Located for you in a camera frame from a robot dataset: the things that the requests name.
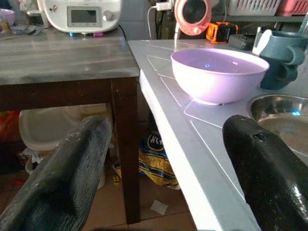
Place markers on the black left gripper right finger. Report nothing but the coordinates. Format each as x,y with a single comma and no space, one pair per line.
264,173

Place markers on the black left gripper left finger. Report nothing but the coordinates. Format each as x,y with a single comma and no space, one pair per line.
67,173

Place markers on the white plastic bucket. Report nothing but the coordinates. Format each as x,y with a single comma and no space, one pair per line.
48,130

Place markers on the stainless steel bowl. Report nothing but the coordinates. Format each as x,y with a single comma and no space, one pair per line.
281,118

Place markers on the red plastic bag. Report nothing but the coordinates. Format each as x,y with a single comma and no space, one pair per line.
9,126

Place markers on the blue and yellow plastic bag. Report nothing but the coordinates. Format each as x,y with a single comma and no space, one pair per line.
156,163

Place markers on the white plastic table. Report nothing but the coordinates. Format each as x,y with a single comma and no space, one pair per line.
183,125

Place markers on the white paper scrap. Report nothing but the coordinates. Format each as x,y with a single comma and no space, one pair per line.
159,207

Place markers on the dark teal mug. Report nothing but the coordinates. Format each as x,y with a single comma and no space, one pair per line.
276,74
286,47

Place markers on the lilac plastic bowl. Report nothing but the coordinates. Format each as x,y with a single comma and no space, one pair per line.
216,79

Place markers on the dark wooden table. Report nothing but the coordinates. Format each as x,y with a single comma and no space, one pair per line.
72,62

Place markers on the white spoon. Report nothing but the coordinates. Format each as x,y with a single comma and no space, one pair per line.
261,42

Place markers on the orange and black tool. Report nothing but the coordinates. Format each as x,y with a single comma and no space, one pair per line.
220,32

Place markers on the white kitchen machine with display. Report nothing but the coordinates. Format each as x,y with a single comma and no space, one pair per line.
81,15

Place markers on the white plastic basket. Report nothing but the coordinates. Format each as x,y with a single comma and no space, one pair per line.
252,7

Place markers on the pink plastic basket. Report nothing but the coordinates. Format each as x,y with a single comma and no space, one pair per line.
292,7

